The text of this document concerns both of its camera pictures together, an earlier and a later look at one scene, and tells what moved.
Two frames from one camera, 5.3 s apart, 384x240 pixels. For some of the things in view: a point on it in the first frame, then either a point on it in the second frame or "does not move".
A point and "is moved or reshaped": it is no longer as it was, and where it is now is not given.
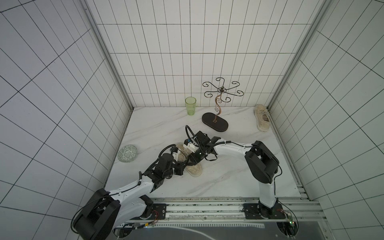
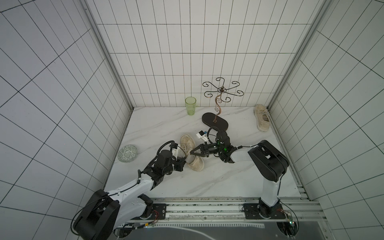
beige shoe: x=262 y=117 does not move
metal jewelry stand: x=218 y=124 does not move
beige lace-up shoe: x=183 y=155 is moved or reshaped
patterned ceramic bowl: x=127 y=153 does not move
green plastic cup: x=191 y=104 does not move
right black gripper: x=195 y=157 -> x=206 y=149
